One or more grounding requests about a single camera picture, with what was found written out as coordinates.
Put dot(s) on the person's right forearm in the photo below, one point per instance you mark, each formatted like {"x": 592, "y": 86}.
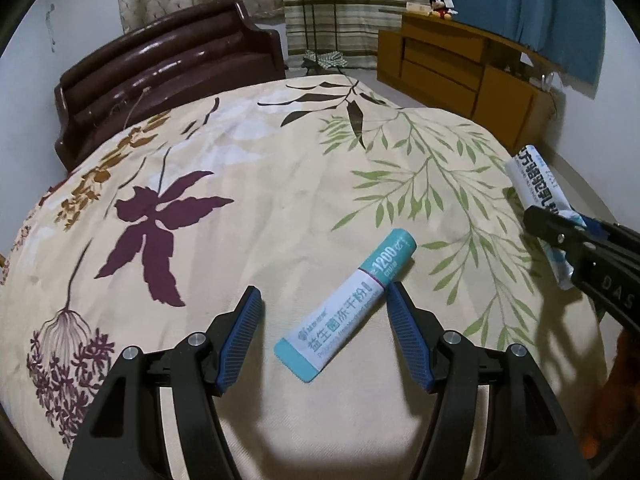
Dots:
{"x": 617, "y": 385}

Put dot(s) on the striped cloth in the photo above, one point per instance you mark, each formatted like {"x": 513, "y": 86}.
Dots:
{"x": 325, "y": 61}

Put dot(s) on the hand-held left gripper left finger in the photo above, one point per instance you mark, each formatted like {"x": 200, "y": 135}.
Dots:
{"x": 240, "y": 340}

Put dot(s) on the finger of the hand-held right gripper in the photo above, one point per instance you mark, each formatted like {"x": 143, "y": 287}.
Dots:
{"x": 597, "y": 230}
{"x": 547, "y": 225}

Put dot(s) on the mouse plush toy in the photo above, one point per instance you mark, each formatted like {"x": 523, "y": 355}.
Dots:
{"x": 442, "y": 7}

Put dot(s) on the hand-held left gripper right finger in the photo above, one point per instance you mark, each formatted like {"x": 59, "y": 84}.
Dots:
{"x": 407, "y": 335}

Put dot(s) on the teal white sachet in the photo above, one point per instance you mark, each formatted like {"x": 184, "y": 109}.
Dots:
{"x": 345, "y": 305}

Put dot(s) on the white router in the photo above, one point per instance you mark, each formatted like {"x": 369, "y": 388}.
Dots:
{"x": 546, "y": 82}

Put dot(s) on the blue curtain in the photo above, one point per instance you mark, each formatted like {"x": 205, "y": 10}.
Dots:
{"x": 520, "y": 5}

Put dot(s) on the brown leather sofa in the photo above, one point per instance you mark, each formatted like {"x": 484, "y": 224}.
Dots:
{"x": 165, "y": 60}

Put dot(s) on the striped curtain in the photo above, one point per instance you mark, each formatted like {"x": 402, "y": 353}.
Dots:
{"x": 370, "y": 0}

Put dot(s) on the white blue cartoon bag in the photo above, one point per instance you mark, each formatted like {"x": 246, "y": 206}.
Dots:
{"x": 532, "y": 180}

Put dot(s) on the tissue box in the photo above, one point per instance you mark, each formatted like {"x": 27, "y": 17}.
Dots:
{"x": 419, "y": 8}

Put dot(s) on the wooden cabinet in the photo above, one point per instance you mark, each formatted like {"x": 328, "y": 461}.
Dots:
{"x": 440, "y": 70}

